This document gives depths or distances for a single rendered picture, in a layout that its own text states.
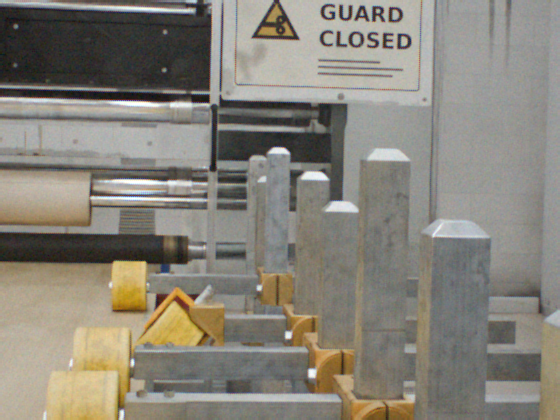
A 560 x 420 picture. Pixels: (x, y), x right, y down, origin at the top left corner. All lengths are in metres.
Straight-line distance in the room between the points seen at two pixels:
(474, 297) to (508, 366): 0.59
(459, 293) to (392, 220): 0.25
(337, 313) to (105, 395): 0.31
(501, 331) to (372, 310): 0.61
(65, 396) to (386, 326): 0.26
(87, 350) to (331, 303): 0.24
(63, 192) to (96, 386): 1.79
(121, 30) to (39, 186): 0.39
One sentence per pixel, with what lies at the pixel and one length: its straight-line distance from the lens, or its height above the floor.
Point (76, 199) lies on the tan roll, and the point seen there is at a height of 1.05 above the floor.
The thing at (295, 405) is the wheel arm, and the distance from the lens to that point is 1.01.
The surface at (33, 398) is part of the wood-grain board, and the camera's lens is 1.32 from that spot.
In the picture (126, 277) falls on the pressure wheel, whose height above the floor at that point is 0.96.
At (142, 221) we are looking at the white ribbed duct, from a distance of 7.01.
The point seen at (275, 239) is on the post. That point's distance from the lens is 1.95.
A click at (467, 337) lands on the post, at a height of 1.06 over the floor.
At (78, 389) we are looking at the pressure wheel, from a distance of 0.99.
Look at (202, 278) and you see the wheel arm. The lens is 1.99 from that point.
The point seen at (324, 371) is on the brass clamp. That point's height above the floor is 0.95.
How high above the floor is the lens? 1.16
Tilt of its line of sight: 3 degrees down
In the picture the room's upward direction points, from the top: 2 degrees clockwise
